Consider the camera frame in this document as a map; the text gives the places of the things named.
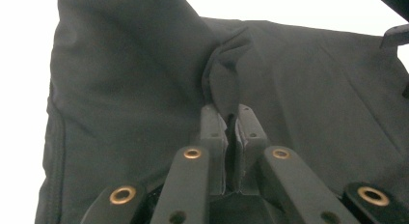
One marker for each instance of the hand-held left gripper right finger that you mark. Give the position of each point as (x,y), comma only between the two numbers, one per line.
(250,143)

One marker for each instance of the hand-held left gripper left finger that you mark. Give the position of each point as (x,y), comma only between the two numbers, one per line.
(215,143)

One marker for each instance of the black pants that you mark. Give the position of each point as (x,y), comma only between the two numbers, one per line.
(128,105)

